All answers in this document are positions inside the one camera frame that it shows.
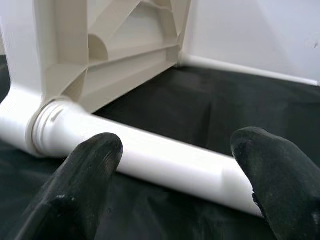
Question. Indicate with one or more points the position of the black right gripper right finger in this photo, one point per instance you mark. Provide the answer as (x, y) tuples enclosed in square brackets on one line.
[(282, 180)]

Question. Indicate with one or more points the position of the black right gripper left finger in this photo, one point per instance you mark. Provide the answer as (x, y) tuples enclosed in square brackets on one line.
[(75, 190)]

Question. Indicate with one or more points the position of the white plastic table leg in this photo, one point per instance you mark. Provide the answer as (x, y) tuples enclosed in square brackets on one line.
[(250, 70), (162, 160)]

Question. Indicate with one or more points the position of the white plastic table top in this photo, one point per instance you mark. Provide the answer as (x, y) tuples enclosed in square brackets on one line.
[(62, 45)]

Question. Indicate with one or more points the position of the black table cloth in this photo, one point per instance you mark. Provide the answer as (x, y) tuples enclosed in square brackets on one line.
[(200, 105)]

